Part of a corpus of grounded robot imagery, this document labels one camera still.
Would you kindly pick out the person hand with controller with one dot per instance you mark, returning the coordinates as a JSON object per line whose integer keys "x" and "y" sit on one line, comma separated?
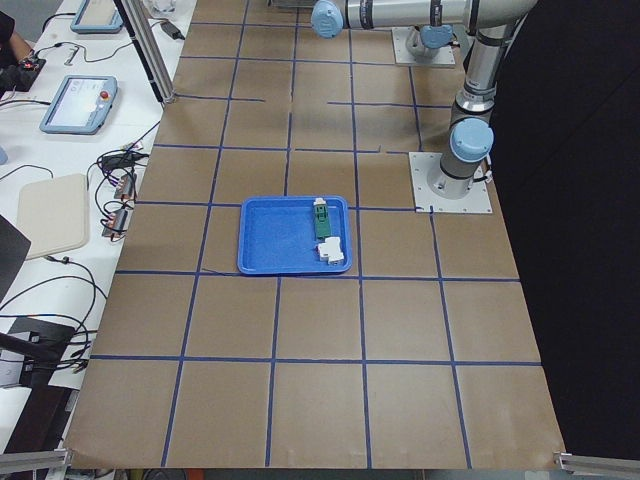
{"x": 14, "y": 50}

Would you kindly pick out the near teach pendant tablet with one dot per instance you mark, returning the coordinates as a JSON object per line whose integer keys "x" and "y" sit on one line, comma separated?
{"x": 81, "y": 105}

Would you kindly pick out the teach pendant tablet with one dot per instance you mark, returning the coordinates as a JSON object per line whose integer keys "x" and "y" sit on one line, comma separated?
{"x": 97, "y": 17}
{"x": 81, "y": 105}

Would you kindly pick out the far teach pendant tablet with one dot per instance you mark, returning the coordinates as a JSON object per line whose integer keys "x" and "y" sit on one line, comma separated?
{"x": 97, "y": 17}

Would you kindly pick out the black power adapter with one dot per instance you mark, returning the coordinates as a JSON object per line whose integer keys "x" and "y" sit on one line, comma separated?
{"x": 171, "y": 30}

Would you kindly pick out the beige pad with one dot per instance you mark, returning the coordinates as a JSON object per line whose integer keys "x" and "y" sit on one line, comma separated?
{"x": 54, "y": 215}

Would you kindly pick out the upper usb hub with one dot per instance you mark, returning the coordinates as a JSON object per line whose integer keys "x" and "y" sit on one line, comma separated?
{"x": 126, "y": 187}

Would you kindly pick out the usb hub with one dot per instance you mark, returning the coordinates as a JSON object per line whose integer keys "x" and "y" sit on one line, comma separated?
{"x": 126, "y": 187}
{"x": 114, "y": 225}

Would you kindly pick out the black laptop corner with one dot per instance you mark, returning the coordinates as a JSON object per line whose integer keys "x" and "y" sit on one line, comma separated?
{"x": 14, "y": 247}

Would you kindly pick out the lower usb hub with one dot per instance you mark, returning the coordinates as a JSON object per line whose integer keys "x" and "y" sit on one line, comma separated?
{"x": 114, "y": 225}

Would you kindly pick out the blue plastic tray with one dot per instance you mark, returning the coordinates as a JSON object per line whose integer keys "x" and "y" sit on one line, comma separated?
{"x": 277, "y": 236}

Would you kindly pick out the green terminal block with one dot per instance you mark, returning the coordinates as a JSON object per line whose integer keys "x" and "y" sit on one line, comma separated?
{"x": 322, "y": 224}

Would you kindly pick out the white circuit breaker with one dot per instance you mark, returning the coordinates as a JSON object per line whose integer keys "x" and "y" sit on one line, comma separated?
{"x": 330, "y": 250}

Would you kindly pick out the left aluminium corner profile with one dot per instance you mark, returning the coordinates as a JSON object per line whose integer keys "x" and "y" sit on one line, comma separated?
{"x": 31, "y": 461}

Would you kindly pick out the aluminium corner profile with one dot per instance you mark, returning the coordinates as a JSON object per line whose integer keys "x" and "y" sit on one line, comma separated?
{"x": 31, "y": 461}
{"x": 589, "y": 465}

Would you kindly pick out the right aluminium corner profile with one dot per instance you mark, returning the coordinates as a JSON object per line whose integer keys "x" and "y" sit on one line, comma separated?
{"x": 589, "y": 465}

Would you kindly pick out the aluminium frame post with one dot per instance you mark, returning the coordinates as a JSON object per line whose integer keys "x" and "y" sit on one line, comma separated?
{"x": 133, "y": 16}

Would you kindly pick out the black camera stand base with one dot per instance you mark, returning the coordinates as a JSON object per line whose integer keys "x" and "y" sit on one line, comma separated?
{"x": 31, "y": 351}

